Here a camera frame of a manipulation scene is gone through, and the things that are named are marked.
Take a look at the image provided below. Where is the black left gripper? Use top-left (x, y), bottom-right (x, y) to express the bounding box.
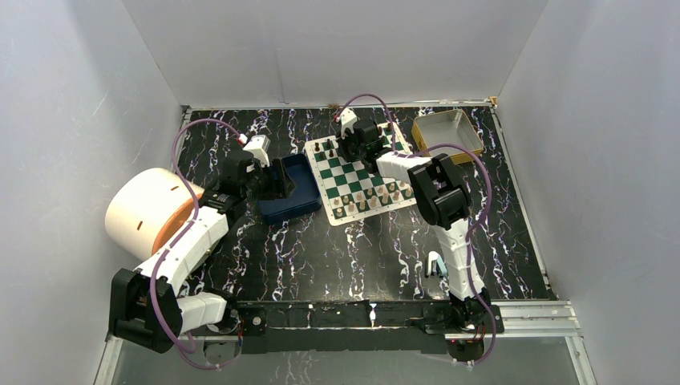
top-left (241, 159), bottom-right (295, 203)

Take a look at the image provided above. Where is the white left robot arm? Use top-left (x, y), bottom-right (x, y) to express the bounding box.
top-left (105, 151), bottom-right (295, 353)

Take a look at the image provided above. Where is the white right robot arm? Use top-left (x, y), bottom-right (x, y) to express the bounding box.
top-left (336, 119), bottom-right (489, 332)

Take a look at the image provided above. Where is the green white chess board mat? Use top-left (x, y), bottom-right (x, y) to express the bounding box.
top-left (304, 136), bottom-right (415, 226)

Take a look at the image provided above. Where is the dark blue tin box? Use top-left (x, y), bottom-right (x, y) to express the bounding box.
top-left (258, 153), bottom-right (323, 225)

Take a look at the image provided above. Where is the gold tin box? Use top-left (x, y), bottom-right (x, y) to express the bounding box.
top-left (411, 109), bottom-right (484, 164)

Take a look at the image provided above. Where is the white orange cylindrical appliance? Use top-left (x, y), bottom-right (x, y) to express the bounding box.
top-left (105, 168), bottom-right (204, 261)

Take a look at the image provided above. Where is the small white blue stapler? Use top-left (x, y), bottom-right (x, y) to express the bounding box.
top-left (425, 251), bottom-right (447, 278)

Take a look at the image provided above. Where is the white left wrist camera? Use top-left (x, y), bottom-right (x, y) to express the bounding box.
top-left (243, 135), bottom-right (270, 168)

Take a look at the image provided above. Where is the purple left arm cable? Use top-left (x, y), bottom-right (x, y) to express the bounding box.
top-left (148, 118), bottom-right (248, 371)

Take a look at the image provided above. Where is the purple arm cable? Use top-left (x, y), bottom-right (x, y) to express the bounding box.
top-left (148, 118), bottom-right (248, 371)
top-left (337, 94), bottom-right (498, 365)

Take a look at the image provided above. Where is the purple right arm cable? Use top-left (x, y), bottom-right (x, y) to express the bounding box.
top-left (337, 94), bottom-right (498, 365)

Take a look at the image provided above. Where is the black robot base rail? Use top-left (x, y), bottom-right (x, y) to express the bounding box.
top-left (185, 300), bottom-right (506, 367)

